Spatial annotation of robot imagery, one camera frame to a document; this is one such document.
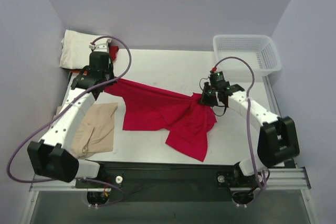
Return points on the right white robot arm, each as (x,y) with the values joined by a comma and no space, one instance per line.
(254,115)

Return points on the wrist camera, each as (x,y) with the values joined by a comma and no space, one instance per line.
(217,79)
(99,47)

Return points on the folded white t shirt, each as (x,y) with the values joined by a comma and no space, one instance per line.
(75,49)

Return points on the aluminium rail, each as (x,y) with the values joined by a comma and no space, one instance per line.
(280,179)
(270,93)

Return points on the aluminium right side rail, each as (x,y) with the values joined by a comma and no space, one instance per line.
(270,93)

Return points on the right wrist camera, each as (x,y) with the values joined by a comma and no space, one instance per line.
(217,79)

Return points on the magenta red t shirt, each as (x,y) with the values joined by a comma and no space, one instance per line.
(149,108)

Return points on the folded beige t shirt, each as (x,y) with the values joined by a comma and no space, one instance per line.
(95,133)

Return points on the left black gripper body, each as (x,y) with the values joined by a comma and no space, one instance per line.
(105,77)

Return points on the aluminium front rail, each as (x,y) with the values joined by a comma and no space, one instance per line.
(280,179)

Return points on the folded red orange shirts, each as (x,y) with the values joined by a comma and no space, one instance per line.
(113,50)

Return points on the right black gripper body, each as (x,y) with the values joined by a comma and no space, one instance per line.
(208,96)

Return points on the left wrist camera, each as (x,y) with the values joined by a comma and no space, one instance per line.
(99,47)

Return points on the white plastic basket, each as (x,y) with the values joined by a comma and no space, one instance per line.
(259,51)

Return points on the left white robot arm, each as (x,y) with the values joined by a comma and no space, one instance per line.
(50,156)

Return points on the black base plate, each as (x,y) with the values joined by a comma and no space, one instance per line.
(160,182)

